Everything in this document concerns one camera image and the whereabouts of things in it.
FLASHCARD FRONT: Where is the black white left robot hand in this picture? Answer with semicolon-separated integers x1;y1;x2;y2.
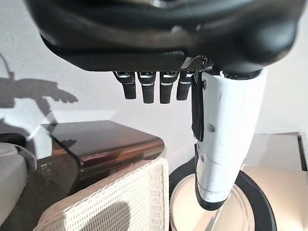
24;0;300;211

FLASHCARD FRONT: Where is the round washing machine door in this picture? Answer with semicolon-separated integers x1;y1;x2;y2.
169;166;277;231

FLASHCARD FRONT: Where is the dark brown stool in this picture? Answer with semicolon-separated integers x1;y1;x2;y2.
7;120;166;231

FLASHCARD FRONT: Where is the cream wicker laundry basket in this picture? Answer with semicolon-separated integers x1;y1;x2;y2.
36;157;170;231

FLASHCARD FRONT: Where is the white counter cabinet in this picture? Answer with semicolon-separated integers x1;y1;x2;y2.
243;131;308;174

